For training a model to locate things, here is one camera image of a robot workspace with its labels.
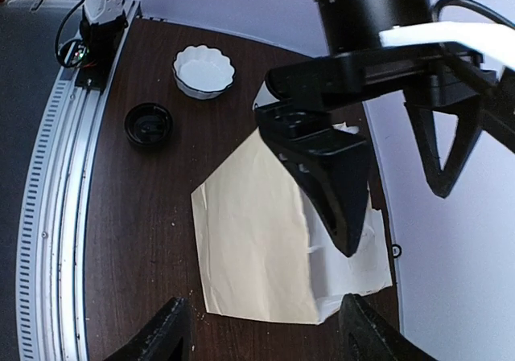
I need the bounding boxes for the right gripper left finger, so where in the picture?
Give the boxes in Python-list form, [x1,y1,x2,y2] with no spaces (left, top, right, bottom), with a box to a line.
[105,297,192,361]

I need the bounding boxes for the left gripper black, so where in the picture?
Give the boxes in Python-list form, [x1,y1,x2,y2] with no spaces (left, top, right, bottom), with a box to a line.
[254,43,514,257]

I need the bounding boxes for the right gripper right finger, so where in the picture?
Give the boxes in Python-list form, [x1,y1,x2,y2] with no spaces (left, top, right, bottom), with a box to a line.
[339,293,435,361]

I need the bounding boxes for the brown paper bag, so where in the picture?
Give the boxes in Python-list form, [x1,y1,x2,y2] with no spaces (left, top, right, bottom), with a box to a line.
[191,132,393,325]

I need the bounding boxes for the white scalloped ceramic dish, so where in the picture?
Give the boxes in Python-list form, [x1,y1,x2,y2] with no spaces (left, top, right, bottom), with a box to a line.
[172,45,236,101]

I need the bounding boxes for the stack of black lids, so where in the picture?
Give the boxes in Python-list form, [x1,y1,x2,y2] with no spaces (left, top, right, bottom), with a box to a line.
[124,102,175,151]

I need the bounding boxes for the black wall grommet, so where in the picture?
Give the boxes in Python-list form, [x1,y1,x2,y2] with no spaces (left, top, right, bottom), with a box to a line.
[392,244,402,259]

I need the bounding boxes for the aluminium front rail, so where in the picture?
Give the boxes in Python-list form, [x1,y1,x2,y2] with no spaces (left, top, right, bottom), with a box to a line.
[14,0,144,361]

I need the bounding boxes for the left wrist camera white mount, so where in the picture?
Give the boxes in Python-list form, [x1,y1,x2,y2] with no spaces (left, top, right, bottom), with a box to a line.
[378,22,515,70]

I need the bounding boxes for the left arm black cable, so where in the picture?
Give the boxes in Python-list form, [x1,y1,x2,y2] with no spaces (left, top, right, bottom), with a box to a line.
[432,0,515,28]

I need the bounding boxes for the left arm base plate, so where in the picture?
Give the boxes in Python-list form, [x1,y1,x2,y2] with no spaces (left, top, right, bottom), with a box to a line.
[54,12,128,92]

